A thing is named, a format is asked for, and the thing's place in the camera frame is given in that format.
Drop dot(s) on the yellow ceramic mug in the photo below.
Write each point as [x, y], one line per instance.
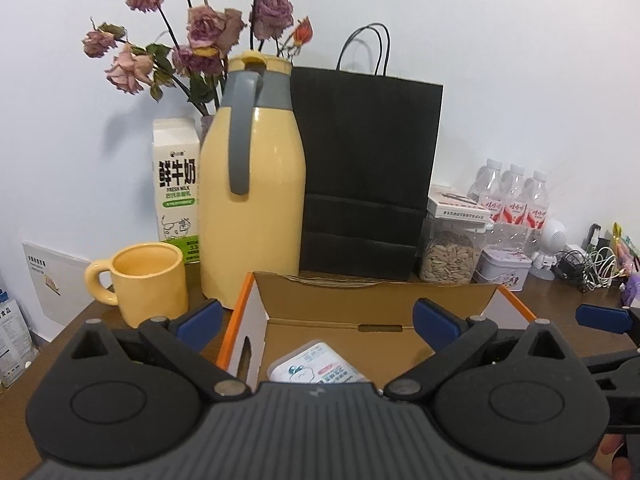
[150, 295]

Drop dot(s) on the black paper bag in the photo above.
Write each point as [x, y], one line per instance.
[360, 160]

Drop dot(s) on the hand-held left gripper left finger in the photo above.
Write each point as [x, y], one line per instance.
[200, 322]

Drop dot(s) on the colourful snack packets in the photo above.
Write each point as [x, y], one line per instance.
[625, 247]

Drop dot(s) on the dried rose bouquet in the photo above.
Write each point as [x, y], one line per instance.
[272, 15]

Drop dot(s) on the white milk carton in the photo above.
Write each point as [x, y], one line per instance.
[175, 160]

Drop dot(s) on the white booklet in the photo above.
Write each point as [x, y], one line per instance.
[55, 290]

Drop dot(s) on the pale floral tin box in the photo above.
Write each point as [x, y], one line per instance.
[500, 270]

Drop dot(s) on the flat white box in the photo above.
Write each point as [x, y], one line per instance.
[457, 202]

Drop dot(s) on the blue printed packages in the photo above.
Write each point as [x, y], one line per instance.
[15, 340]

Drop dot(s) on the clear seed container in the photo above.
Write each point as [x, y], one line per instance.
[450, 260]

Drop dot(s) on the orange cardboard box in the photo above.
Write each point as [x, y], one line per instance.
[320, 300]

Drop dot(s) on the small black device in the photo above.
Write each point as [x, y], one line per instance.
[593, 237]

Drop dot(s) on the clear water bottle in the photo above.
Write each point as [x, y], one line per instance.
[485, 185]
[512, 205]
[536, 210]

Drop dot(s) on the purple toy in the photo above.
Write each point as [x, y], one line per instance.
[632, 290]

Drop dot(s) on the white wet wipes pack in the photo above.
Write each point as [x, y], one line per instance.
[310, 365]

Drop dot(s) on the yellow thermos jug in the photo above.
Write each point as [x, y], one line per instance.
[270, 200]

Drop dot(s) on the white robot figurine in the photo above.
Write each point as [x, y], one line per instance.
[552, 235]

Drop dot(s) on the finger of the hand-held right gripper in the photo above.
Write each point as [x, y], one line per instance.
[602, 317]
[615, 362]

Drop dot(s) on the white charger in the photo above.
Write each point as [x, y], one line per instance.
[575, 249]

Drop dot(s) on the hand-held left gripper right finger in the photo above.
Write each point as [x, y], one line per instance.
[435, 322]

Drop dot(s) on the person's right hand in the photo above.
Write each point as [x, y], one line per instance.
[625, 467]

